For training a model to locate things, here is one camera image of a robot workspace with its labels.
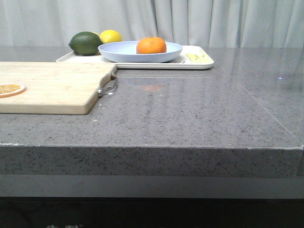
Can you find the light blue plate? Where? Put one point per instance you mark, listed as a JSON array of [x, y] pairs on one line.
[[125, 52]]

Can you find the whole orange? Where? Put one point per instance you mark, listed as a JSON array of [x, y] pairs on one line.
[[151, 45]]

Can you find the white bear tray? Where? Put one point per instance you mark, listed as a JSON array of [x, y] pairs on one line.
[[181, 62]]

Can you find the yellow toy knife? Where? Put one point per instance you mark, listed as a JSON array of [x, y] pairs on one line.
[[194, 58]]

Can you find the yellow toy fork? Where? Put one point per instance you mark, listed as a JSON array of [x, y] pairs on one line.
[[202, 57]]

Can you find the yellow lemon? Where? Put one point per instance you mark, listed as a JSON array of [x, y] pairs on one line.
[[110, 36]]

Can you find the green lime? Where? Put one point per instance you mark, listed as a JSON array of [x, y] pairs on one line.
[[85, 43]]

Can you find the bamboo cutting board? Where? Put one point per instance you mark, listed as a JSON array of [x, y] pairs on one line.
[[54, 88]]

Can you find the grey curtain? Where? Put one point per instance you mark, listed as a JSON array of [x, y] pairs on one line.
[[205, 23]]

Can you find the orange slice toy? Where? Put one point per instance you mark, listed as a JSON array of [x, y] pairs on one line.
[[7, 90]]

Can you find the metal cutting board handle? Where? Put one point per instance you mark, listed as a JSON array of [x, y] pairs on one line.
[[107, 87]]

